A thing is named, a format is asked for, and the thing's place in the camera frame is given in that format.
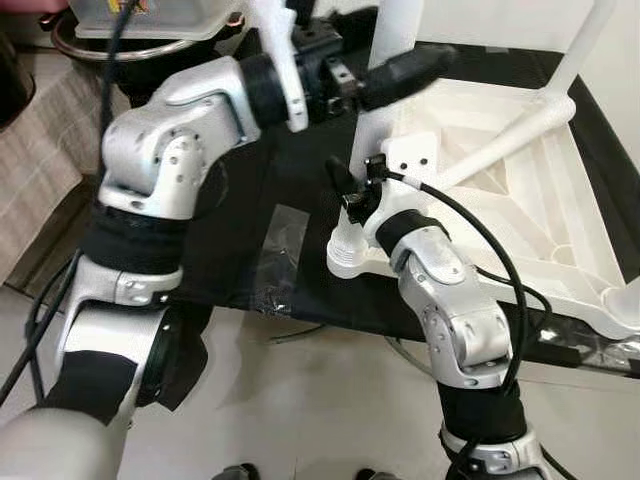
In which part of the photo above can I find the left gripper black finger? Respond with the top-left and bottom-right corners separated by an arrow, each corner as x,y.
358,43 -> 459,112

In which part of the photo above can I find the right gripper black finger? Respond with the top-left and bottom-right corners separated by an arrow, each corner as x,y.
325,155 -> 362,203

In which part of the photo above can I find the white plastic table leg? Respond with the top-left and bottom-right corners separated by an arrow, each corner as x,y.
425,95 -> 579,193
328,0 -> 428,278
608,272 -> 640,321
545,0 -> 619,108

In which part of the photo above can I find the white plastic children table top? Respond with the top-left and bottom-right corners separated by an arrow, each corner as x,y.
325,75 -> 640,341

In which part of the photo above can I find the black tablecloth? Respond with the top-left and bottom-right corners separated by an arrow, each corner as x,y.
165,45 -> 640,373

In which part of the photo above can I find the clear plastic storage box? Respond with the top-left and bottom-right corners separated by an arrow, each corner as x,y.
70,0 -> 247,41

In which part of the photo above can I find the black round bowl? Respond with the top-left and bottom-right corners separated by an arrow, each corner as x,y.
50,10 -> 243,69

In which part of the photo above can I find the beige woven mat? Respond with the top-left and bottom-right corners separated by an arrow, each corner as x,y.
0,60 -> 113,283

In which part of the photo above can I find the black bag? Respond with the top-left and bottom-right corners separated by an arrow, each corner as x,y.
0,32 -> 35,129

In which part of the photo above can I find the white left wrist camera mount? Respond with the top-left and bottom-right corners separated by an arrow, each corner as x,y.
245,0 -> 312,134

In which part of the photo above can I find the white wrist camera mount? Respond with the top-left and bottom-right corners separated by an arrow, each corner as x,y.
245,0 -> 312,134
380,130 -> 440,217

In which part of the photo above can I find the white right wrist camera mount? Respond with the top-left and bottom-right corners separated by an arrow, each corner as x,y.
380,130 -> 440,217

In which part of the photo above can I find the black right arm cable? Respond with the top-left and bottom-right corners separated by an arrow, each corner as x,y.
385,170 -> 557,480

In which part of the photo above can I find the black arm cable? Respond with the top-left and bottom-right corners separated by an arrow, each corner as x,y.
385,170 -> 557,480
0,0 -> 143,403

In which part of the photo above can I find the metal folding table frame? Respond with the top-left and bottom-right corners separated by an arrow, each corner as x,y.
266,320 -> 331,346

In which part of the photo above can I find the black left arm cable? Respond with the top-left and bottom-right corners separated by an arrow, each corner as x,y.
0,0 -> 143,403

